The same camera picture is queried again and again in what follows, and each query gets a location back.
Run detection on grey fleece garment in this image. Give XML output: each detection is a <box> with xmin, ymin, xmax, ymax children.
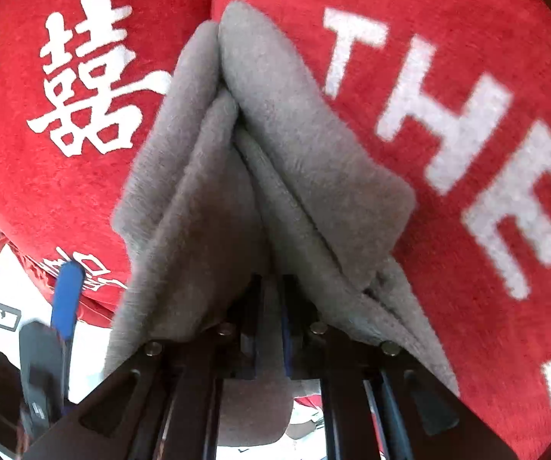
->
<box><xmin>105</xmin><ymin>1</ymin><xmax>458</xmax><ymax>447</ymax></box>

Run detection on red blanket with white lettering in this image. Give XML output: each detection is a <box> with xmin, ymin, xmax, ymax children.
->
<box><xmin>0</xmin><ymin>0</ymin><xmax>551</xmax><ymax>459</ymax></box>

